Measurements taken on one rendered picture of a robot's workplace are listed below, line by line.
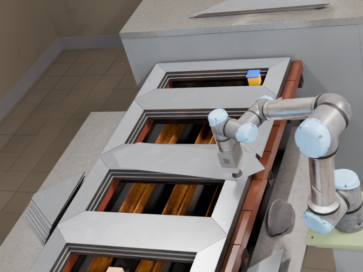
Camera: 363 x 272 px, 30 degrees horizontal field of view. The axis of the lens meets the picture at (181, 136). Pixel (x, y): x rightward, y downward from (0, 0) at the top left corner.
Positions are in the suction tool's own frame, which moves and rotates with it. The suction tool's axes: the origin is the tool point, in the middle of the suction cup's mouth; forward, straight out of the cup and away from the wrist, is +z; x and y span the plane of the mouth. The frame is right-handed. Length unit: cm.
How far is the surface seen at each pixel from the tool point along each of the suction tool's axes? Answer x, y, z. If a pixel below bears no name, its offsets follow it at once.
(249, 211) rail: 8.3, 13.3, 6.3
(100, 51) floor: -238, -228, 94
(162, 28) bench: -73, -90, -13
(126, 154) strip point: -59, -9, 1
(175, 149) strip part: -35.8, -14.8, 2.5
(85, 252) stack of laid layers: -49, 47, 2
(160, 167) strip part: -37.8, -2.4, 1.7
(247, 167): 1.0, -7.7, 3.2
